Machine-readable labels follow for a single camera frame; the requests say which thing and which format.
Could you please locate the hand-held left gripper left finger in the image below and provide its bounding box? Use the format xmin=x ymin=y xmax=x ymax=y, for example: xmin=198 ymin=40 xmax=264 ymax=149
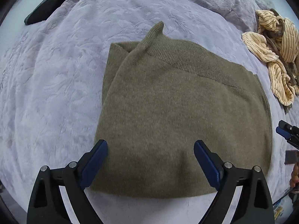
xmin=26 ymin=139 xmax=108 ymax=224

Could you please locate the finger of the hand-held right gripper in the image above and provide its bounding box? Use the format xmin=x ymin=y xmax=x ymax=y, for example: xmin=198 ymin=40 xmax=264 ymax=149
xmin=276 ymin=120 xmax=299 ymax=149

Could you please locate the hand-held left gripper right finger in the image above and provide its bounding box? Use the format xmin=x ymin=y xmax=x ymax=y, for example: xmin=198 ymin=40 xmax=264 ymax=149
xmin=194 ymin=140 xmax=274 ymax=224

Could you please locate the olive brown knit sweater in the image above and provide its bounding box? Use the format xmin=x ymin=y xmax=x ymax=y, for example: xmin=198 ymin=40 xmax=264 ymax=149
xmin=90 ymin=21 xmax=273 ymax=199

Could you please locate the person's right hand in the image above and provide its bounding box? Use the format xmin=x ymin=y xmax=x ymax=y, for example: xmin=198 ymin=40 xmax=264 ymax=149
xmin=289 ymin=160 xmax=299 ymax=189

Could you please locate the beige striped garment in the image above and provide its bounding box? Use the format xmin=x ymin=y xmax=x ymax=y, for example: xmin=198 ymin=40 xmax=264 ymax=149
xmin=241 ymin=8 xmax=299 ymax=113

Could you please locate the lavender embossed blanket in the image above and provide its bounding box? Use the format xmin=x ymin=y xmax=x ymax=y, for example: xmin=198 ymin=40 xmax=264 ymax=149
xmin=0 ymin=0 xmax=299 ymax=206

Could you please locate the black cushion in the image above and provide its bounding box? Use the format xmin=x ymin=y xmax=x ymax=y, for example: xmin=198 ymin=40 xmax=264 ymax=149
xmin=24 ymin=0 xmax=73 ymax=26

